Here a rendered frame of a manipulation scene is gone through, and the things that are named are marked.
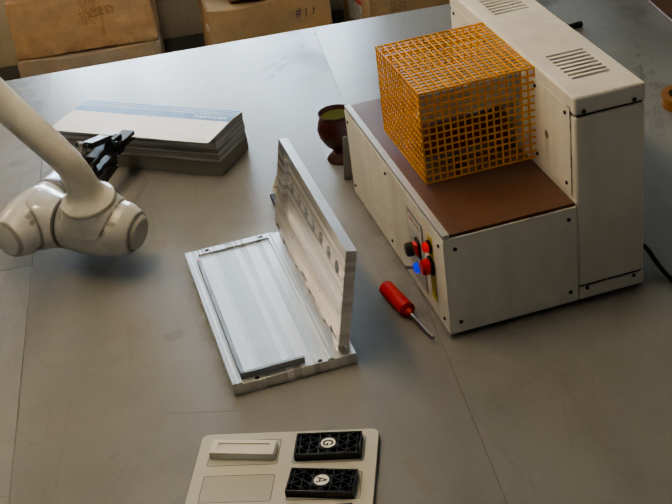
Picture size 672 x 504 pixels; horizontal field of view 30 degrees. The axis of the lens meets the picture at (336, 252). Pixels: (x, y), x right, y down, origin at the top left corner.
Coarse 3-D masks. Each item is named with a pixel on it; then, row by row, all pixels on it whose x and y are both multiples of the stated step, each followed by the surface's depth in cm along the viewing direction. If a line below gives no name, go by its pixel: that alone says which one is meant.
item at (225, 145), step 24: (240, 120) 272; (72, 144) 279; (144, 144) 270; (168, 144) 268; (192, 144) 265; (216, 144) 263; (240, 144) 272; (144, 168) 274; (168, 168) 271; (192, 168) 268; (216, 168) 266
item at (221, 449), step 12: (216, 444) 188; (228, 444) 187; (240, 444) 187; (252, 444) 187; (264, 444) 186; (276, 444) 186; (216, 456) 186; (228, 456) 186; (240, 456) 185; (252, 456) 185; (264, 456) 185
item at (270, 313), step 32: (192, 256) 235; (224, 256) 234; (256, 256) 233; (288, 256) 231; (224, 288) 225; (256, 288) 223; (288, 288) 222; (256, 320) 215; (288, 320) 214; (320, 320) 212; (224, 352) 207; (256, 352) 207; (288, 352) 206; (320, 352) 205; (352, 352) 204; (256, 384) 201
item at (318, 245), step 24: (288, 144) 228; (288, 168) 229; (288, 192) 231; (312, 192) 211; (288, 216) 229; (312, 216) 215; (288, 240) 229; (312, 240) 217; (336, 240) 198; (312, 264) 214; (336, 264) 204; (312, 288) 215; (336, 288) 204; (336, 312) 201; (336, 336) 202
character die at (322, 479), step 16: (288, 480) 179; (304, 480) 178; (320, 480) 178; (336, 480) 178; (352, 480) 178; (288, 496) 178; (304, 496) 177; (320, 496) 176; (336, 496) 176; (352, 496) 175
